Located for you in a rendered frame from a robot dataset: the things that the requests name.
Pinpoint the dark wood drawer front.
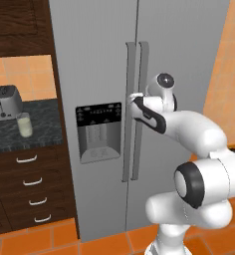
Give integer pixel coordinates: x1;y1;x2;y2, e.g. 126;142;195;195
4;206;78;232
0;188;75;216
0;145;68;177
0;167;72;197

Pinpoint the grey fridge door handle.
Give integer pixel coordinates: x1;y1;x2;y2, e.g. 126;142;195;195
130;40;150;181
121;41;137;183

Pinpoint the silver toaster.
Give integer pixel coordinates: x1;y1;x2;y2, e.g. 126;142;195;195
0;84;25;123

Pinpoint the grey fridge door with dispenser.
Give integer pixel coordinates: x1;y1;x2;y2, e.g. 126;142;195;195
48;0;139;243

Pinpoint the dark wood wall cupboard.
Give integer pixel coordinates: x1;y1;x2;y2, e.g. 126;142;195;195
0;0;55;59

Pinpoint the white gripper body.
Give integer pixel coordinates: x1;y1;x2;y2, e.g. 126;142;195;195
126;92;145;105

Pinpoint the dark wood tall side panel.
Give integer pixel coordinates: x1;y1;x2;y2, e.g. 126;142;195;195
46;0;82;241

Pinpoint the glass of lemonade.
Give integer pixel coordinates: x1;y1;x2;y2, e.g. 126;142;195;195
16;112;34;138

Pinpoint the white drawer handle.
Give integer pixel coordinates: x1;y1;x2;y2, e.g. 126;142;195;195
16;154;39;164
28;196;49;207
33;213;53;224
22;176;44;187

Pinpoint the plain grey fridge door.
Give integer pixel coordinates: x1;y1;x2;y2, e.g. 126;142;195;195
124;0;231;233

